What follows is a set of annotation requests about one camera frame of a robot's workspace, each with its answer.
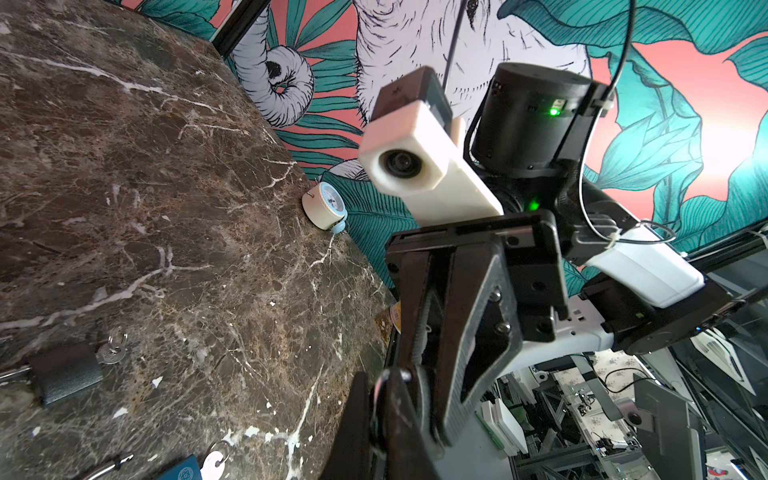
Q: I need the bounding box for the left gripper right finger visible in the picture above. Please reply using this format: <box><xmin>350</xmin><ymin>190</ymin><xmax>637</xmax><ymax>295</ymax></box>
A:
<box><xmin>383</xmin><ymin>367</ymin><xmax>441</xmax><ymax>479</ymax></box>

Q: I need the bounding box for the blue padlock right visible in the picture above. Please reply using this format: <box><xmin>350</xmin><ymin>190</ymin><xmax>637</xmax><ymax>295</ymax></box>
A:
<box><xmin>77</xmin><ymin>443</ymin><xmax>232</xmax><ymax>480</ymax></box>

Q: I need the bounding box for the right black frame post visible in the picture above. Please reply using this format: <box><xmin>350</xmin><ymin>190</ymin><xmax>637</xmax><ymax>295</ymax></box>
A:
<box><xmin>211</xmin><ymin>0</ymin><xmax>271</xmax><ymax>57</ymax></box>

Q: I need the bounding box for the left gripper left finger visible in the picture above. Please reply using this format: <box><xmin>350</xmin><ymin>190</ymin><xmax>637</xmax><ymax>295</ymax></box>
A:
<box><xmin>320</xmin><ymin>372</ymin><xmax>379</xmax><ymax>480</ymax></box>

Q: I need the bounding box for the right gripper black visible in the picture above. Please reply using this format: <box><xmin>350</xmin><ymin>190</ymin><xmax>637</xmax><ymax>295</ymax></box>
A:
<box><xmin>386</xmin><ymin>210</ymin><xmax>568</xmax><ymax>446</ymax></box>

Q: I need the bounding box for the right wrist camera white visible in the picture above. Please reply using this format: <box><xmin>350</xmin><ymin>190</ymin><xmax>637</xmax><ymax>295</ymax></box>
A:
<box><xmin>358</xmin><ymin>66</ymin><xmax>504</xmax><ymax>227</ymax></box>

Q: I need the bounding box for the small alarm clock teal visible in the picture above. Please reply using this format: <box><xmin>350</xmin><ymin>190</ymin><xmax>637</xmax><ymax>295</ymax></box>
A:
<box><xmin>301</xmin><ymin>182</ymin><xmax>348</xmax><ymax>235</ymax></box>

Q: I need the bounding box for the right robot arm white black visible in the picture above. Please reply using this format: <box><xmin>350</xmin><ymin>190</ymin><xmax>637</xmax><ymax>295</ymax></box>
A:
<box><xmin>372</xmin><ymin>63</ymin><xmax>737</xmax><ymax>446</ymax></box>

